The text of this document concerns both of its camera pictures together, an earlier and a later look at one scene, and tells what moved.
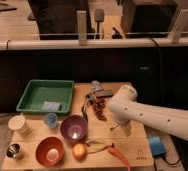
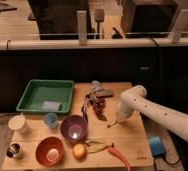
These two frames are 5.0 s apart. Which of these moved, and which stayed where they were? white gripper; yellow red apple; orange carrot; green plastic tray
Moved: white gripper
Stayed: green plastic tray; yellow red apple; orange carrot
